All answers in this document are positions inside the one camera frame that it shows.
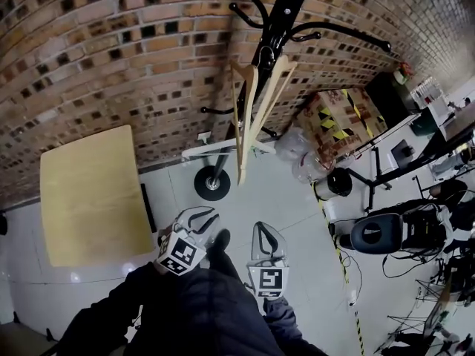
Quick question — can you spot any person's left forearm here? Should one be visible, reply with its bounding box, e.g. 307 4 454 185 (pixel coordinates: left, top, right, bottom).
55 261 168 356

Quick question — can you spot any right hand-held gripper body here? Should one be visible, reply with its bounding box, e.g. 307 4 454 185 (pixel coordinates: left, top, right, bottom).
246 256 291 298

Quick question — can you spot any white plastic hanger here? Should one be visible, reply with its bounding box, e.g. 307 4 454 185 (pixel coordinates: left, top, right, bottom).
181 139 278 159

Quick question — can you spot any small flower pot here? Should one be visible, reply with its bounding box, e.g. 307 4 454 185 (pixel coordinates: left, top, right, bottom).
393 61 413 85

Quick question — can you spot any black floor cable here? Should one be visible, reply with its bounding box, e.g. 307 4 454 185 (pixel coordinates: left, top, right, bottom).
344 254 363 307

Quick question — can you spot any light wooden table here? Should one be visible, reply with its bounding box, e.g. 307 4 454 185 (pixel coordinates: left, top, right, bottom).
39 124 156 268

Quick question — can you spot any person's black shoe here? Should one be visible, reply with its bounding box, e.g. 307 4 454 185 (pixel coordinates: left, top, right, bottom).
206 229 232 261

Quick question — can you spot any trash can with black liner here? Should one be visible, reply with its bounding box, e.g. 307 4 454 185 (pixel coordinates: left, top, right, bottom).
313 167 353 202

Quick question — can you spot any black tripod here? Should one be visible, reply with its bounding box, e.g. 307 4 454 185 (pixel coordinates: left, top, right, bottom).
374 278 457 355

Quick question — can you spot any black coat rack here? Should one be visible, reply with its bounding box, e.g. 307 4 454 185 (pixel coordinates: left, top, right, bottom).
194 0 393 202

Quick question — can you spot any black cabinet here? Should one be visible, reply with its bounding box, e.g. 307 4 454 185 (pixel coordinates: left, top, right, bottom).
365 71 420 129

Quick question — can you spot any clear plastic bags pile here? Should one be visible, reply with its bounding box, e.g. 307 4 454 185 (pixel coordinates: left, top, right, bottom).
274 126 338 183

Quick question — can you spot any person's right forearm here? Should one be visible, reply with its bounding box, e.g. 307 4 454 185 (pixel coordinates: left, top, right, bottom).
261 295 327 356

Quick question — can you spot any cardboard box with striped tape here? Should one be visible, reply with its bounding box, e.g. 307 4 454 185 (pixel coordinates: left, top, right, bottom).
296 87 389 162

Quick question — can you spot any green bin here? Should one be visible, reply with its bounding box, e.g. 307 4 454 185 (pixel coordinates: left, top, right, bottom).
410 113 439 136

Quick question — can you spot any white low shelf unit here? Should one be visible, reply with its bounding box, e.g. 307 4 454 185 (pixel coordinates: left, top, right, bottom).
410 78 457 125

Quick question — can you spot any person's clothed body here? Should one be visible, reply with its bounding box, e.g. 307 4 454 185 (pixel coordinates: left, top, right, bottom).
122 235 283 356

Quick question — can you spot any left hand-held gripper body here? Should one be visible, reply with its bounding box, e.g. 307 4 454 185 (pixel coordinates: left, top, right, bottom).
155 213 207 277

